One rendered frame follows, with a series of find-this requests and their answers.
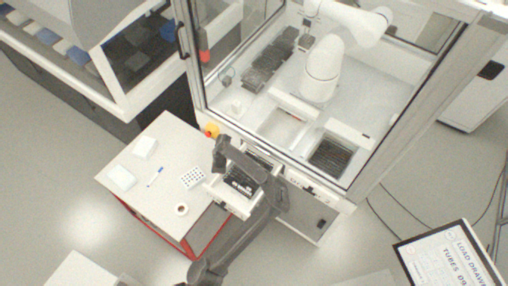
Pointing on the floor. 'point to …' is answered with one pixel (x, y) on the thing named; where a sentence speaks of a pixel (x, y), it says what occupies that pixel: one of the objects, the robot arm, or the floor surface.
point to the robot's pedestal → (86, 274)
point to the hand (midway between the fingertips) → (220, 171)
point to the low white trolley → (171, 186)
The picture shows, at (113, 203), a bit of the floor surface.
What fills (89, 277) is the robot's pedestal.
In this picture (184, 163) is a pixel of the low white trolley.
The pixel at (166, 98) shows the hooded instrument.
